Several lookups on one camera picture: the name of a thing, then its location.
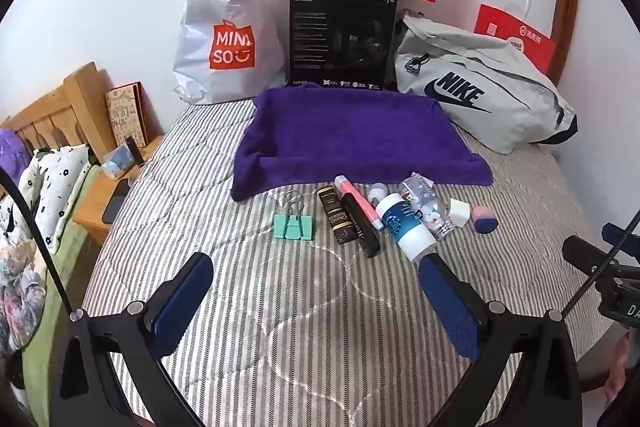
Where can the grey Nike bag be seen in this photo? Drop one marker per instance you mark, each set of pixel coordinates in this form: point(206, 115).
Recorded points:
point(485, 85)

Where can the wooden nightstand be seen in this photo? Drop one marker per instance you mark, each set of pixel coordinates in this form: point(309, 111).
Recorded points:
point(88, 213)

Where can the black headset box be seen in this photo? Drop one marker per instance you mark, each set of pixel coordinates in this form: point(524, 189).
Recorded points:
point(340, 43)

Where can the pink highlighter pen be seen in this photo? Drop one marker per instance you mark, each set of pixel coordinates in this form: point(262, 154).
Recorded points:
point(344, 186)

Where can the wooden headboard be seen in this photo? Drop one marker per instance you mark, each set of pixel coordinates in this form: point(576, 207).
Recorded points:
point(74, 113)

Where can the person's right hand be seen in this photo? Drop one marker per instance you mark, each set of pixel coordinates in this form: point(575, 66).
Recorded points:
point(617, 376)

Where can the clear pill bottle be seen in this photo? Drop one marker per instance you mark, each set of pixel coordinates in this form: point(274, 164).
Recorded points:
point(420, 194)

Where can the small clear box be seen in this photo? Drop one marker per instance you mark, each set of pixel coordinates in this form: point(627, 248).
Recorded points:
point(117, 163)

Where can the red Haidilao paper bag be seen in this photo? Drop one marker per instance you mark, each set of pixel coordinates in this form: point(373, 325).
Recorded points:
point(537, 47)

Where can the purple towel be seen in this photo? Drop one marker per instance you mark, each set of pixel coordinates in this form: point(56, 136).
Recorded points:
point(308, 134)

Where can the black gold label tube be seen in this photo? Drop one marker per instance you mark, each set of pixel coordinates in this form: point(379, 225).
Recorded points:
point(339, 221)

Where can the teal binder clip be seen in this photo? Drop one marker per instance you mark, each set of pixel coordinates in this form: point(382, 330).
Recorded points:
point(291, 223)

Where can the black smartphone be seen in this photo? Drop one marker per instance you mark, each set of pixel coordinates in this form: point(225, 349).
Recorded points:
point(113, 206)

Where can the white blue label bottle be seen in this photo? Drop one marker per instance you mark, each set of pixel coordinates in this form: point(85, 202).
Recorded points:
point(408, 231)

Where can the white usb charger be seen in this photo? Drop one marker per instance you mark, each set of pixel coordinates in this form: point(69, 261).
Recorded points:
point(459, 212)

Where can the black rectangular stick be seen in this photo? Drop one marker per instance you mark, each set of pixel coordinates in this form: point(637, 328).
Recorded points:
point(367, 236)

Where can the pink blue eraser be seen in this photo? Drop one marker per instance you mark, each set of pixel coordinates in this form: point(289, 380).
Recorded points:
point(484, 219)

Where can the white floral pillow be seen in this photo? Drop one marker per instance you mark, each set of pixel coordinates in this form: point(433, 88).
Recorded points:
point(50, 185)

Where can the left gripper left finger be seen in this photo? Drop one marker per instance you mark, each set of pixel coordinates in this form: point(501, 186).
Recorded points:
point(171, 308)

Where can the purple plush toy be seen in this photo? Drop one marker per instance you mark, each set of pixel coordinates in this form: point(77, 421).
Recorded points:
point(14, 158)

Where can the white Miniso plastic bag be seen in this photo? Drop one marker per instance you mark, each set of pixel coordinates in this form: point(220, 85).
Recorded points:
point(227, 50)

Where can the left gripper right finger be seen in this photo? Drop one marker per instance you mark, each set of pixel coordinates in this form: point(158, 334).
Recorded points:
point(458, 307)

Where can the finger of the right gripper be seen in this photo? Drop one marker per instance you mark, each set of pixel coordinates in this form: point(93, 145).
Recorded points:
point(582, 255)
point(612, 234)

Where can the striped grey bed quilt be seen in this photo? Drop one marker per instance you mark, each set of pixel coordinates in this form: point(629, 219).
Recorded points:
point(314, 333)

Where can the small white tape roll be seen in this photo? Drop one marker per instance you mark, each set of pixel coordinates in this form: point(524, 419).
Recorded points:
point(377, 192)

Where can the patterned notebook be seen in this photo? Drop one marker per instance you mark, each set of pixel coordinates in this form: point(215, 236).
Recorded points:
point(125, 110)

